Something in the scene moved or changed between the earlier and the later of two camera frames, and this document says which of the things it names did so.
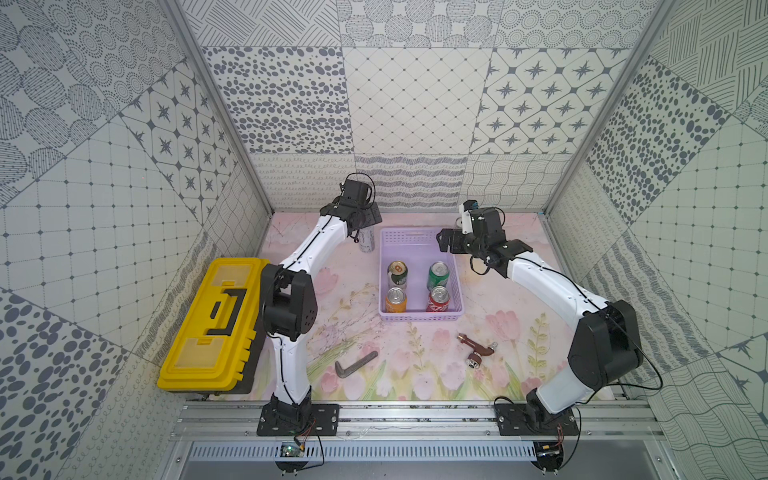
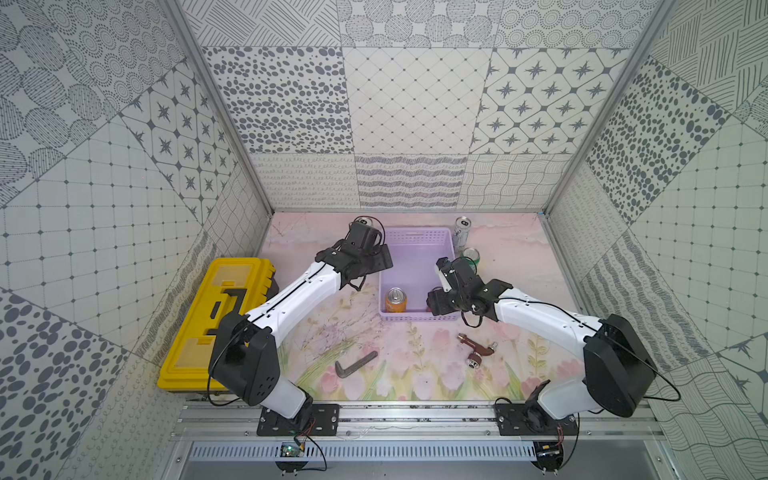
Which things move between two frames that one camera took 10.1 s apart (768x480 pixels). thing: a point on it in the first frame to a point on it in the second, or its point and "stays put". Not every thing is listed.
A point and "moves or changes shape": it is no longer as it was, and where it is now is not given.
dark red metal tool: x=474 y=360 stays put
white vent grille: x=368 y=452 stays put
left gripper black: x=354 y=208 to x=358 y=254
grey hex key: x=341 y=372 stays put
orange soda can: x=396 y=300 stays put
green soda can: x=438 y=275 moves or changes shape
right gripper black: x=456 y=235 to x=436 y=301
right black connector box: x=549 y=455 stays put
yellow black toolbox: x=214 y=348 stays put
